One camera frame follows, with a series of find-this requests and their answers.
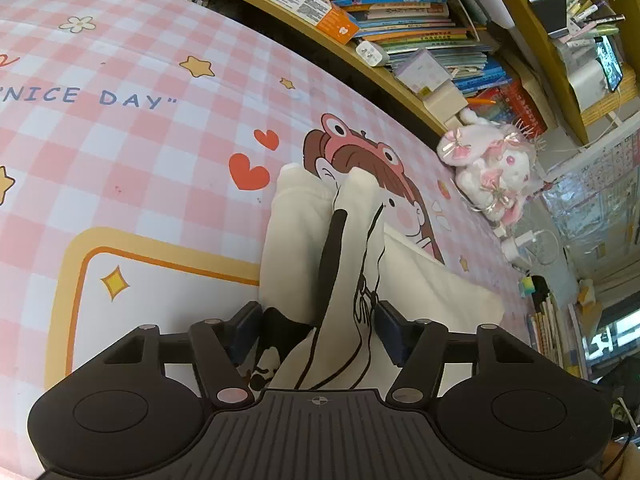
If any smartphone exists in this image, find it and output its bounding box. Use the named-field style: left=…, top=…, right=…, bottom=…
left=594, top=35, right=625, bottom=93

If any pink checked cartoon bedsheet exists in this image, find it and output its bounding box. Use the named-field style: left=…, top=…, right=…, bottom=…
left=0, top=0, right=532, bottom=461

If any bunch of pastel marker pens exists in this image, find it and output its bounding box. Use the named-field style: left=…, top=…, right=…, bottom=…
left=515, top=0, right=626, bottom=47

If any pink and white plush bunny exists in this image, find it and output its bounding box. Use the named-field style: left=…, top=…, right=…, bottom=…
left=436, top=109, right=541, bottom=226

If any white and orange carton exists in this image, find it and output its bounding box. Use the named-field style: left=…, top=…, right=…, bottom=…
left=264, top=0, right=361, bottom=45

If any white charger plug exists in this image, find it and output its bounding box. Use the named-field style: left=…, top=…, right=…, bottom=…
left=355, top=39, right=390, bottom=68

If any white charger with cable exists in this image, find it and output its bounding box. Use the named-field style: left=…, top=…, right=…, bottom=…
left=501, top=229, right=558, bottom=267

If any wooden bookshelf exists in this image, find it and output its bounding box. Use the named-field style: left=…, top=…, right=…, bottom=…
left=160, top=0, right=640, bottom=147

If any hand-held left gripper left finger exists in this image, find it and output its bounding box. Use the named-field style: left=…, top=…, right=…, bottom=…
left=84, top=302, right=265, bottom=408

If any white cardboard box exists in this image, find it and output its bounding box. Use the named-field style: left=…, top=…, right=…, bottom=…
left=397, top=49, right=453, bottom=98

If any row of colourful books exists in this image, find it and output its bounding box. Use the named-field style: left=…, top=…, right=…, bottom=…
left=245, top=0, right=551, bottom=133

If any cream cardboard box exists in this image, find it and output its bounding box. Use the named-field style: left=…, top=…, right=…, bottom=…
left=421, top=81, right=469, bottom=128

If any cream garment with black print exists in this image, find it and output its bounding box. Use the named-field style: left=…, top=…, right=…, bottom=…
left=235, top=162, right=505, bottom=391

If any stack of upright books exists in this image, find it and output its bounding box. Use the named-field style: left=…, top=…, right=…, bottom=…
left=527, top=275, right=593, bottom=381

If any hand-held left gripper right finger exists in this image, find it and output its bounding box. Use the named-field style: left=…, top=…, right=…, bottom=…
left=375, top=299, right=552, bottom=407

